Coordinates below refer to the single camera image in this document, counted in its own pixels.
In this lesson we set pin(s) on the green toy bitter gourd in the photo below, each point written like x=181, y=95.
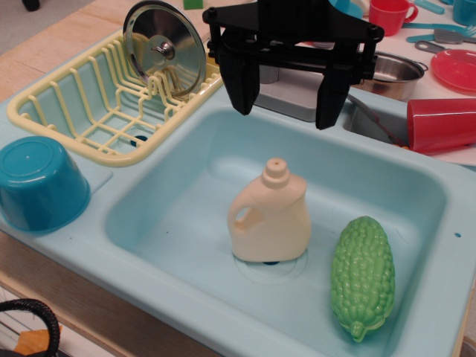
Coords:
x=363, y=278

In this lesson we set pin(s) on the grey toy spatula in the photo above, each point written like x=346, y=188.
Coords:
x=442, y=36

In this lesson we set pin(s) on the steel cooking pot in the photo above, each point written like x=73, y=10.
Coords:
x=395, y=77

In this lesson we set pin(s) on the grey toy faucet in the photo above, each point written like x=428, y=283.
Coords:
x=288, y=92

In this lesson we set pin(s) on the orange tape piece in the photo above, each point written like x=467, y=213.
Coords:
x=30, y=342

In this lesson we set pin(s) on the grey knife in compartment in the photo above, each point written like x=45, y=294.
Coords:
x=372, y=116

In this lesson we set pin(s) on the large red plastic cup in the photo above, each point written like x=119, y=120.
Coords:
x=435, y=125

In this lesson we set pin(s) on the cream toy detergent bottle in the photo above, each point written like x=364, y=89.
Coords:
x=269, y=219

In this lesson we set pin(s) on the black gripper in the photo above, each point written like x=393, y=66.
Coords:
x=302, y=35

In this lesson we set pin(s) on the steel pot lid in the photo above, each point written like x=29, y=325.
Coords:
x=159, y=37

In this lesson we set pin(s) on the green block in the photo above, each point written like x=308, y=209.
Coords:
x=193, y=4

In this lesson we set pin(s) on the teal upturned plastic bowl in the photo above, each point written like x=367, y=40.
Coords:
x=42, y=188

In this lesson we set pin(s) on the teal cup top right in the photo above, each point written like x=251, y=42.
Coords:
x=464, y=12

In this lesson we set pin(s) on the yellow plastic drying rack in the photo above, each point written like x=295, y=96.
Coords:
x=95, y=106

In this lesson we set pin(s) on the red plastic plate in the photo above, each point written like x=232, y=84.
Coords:
x=455, y=68

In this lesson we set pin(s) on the teal cup on saucer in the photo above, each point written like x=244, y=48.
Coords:
x=348, y=7

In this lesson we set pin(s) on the red plastic mug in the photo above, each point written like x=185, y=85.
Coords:
x=391, y=15

